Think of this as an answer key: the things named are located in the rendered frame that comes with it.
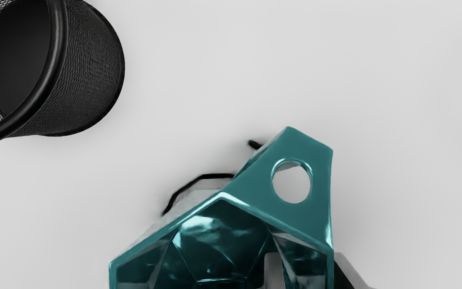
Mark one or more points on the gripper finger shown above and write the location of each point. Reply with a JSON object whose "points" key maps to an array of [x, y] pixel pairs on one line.
{"points": [[345, 275]]}

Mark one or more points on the teal faceted mug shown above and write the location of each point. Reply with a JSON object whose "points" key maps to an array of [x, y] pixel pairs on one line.
{"points": [[255, 188]]}

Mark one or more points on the black mesh pen holder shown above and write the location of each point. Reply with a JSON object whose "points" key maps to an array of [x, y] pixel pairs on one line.
{"points": [[82, 72]]}

